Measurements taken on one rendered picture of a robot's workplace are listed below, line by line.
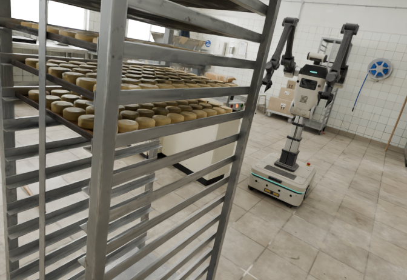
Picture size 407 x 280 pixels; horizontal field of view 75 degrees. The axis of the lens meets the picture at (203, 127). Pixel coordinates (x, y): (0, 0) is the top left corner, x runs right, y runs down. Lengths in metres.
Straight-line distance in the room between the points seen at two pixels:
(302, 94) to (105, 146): 2.26
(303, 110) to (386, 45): 3.86
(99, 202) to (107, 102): 0.20
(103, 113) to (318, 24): 6.21
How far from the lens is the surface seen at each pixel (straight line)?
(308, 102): 2.61
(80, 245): 1.29
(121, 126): 0.63
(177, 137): 2.72
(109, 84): 0.48
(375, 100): 6.26
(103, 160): 0.52
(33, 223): 1.11
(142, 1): 0.54
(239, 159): 1.03
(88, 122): 0.64
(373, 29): 6.34
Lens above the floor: 1.26
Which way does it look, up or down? 17 degrees down
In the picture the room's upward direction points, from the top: 11 degrees clockwise
